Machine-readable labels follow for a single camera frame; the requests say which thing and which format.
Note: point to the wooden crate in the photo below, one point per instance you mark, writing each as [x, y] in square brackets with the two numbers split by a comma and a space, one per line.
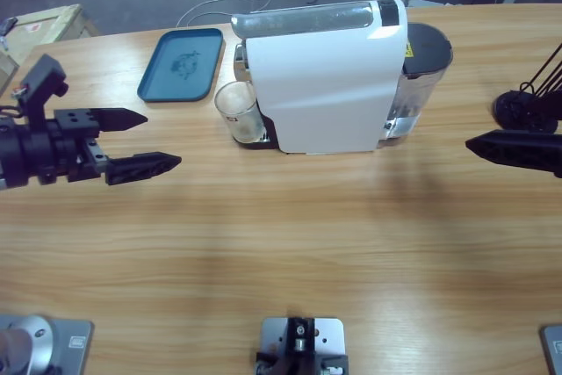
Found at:
[48, 28]

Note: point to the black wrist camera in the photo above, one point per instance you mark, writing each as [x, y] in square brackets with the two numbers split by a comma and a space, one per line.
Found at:
[41, 74]

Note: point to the small black clamp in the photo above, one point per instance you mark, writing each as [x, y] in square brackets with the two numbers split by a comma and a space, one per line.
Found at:
[8, 24]

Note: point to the arm grey base plate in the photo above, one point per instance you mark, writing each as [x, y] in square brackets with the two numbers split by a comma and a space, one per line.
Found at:
[70, 340]
[553, 348]

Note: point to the drip tray with metal grille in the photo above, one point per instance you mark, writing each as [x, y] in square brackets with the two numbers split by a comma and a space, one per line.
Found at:
[254, 145]

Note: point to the dark extrusion post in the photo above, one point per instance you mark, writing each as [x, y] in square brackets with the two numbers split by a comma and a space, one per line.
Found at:
[300, 340]

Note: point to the white capsule coffee machine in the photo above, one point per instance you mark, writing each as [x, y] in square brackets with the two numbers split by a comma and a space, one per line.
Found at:
[325, 85]

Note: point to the clear water tank black lid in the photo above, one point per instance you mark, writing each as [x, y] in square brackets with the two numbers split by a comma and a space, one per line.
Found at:
[426, 50]

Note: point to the grey centre mount plate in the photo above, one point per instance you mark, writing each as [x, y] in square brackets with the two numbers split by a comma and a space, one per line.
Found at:
[331, 335]

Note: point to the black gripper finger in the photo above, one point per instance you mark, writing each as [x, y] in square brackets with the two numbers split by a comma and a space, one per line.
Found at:
[518, 151]

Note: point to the clear drinking glass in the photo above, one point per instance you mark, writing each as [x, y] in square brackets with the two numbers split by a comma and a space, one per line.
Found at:
[237, 103]

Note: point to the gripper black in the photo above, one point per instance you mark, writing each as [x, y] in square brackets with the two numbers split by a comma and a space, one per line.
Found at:
[44, 151]

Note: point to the teal plastic tray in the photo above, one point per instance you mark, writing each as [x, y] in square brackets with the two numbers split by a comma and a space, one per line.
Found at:
[180, 67]

